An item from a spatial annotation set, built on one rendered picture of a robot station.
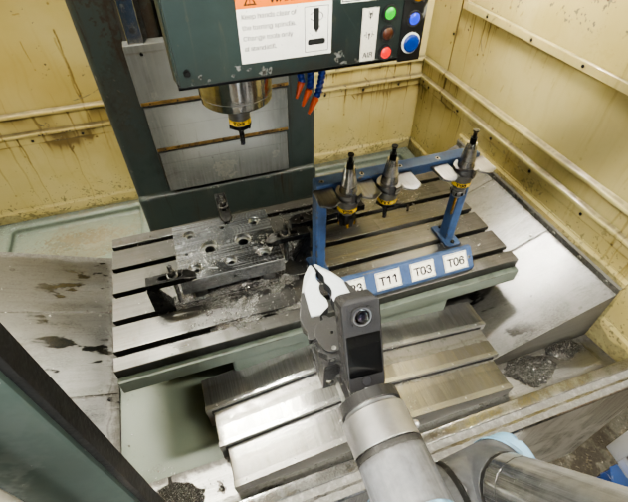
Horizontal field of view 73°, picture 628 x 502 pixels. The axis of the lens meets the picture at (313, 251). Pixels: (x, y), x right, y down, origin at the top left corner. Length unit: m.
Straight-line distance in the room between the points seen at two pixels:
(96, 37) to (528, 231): 1.51
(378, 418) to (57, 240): 1.84
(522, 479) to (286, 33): 0.68
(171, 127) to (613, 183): 1.36
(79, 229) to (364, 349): 1.80
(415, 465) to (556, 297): 1.16
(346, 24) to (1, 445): 0.73
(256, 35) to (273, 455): 0.97
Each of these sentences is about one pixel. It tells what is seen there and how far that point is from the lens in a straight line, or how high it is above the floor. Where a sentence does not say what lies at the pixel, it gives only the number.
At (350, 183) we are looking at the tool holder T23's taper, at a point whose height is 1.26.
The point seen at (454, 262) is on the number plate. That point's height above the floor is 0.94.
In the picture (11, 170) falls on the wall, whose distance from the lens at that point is 2.12.
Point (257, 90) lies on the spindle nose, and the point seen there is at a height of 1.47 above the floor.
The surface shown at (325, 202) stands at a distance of 1.02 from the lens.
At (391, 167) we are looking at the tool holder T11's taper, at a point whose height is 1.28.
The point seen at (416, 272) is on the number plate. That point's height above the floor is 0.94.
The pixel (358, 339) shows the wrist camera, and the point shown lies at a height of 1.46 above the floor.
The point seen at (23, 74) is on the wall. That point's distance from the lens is 1.91.
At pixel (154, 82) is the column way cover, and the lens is 1.44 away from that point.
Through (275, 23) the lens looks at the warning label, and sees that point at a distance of 0.76.
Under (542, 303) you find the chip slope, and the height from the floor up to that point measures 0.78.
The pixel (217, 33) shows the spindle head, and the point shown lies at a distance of 0.74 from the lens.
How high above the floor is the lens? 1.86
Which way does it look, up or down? 46 degrees down
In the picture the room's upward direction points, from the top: straight up
